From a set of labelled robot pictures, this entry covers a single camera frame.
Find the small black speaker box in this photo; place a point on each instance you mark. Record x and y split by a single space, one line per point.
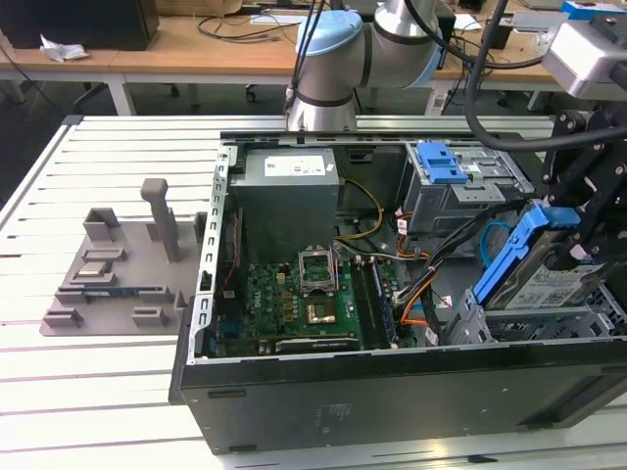
449 29

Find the silver CPU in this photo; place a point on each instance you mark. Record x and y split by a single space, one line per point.
94 270

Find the grey metal drive cage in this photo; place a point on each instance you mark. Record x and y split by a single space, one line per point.
441 205

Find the grey metal disk bay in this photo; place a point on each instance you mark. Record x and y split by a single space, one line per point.
534 324

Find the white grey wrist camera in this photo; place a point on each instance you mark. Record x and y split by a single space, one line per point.
583 63

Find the crumpled white paper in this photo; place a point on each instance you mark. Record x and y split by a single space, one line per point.
61 49

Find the blue RAM stick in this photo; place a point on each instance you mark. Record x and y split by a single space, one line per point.
117 294

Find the grey parts rack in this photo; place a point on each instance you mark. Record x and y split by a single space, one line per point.
122 274

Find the black RAM slot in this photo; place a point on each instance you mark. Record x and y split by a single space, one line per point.
363 303

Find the black open PC case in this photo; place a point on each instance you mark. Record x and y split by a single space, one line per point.
343 406

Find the black graphics card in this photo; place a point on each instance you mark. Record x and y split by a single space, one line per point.
318 344

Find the hard disk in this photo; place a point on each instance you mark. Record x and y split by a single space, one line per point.
544 284

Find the flat grey box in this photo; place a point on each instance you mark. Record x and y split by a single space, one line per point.
539 20

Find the white paper sheet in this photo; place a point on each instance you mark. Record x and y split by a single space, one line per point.
467 23

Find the white power strip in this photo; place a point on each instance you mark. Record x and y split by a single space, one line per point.
436 103

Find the blue plastic drive latch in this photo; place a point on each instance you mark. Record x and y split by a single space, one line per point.
438 164

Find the installed RAM stick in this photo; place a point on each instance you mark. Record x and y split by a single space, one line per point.
384 308

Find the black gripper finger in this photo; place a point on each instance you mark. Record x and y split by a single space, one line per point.
553 176
614 210

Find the CPU socket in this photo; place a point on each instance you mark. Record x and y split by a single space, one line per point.
321 313

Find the green motherboard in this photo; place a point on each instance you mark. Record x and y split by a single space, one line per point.
274 303

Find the clear plastic bag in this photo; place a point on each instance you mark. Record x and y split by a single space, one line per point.
541 41

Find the grey power supply unit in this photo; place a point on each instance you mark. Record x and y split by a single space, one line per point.
284 210

